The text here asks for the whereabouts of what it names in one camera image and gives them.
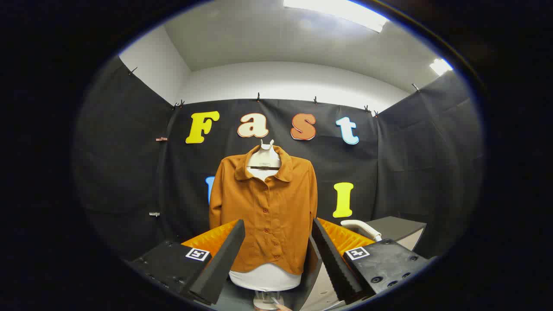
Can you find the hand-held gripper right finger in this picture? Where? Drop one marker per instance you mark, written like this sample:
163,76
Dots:
335,263

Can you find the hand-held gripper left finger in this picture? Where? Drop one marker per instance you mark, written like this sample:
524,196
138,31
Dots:
220,263

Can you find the white garment steamer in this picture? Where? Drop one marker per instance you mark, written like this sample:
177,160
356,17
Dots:
358,225

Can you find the brown button shirt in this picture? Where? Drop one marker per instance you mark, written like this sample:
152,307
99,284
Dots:
276,216

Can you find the white mannequin torso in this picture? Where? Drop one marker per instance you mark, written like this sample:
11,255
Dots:
264,276

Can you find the mannequin stand pole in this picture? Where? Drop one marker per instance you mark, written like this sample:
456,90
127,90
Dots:
265,299

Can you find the grey table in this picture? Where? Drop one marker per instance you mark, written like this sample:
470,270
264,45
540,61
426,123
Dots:
397,226

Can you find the black backdrop cloth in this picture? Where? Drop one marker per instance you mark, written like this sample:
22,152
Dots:
129,172

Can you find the row of black cloth clips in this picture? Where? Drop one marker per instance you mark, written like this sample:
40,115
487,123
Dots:
258,97

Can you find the small ceiling light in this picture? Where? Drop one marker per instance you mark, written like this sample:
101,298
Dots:
440,66

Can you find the long ceiling light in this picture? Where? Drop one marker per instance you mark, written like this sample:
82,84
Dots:
341,11

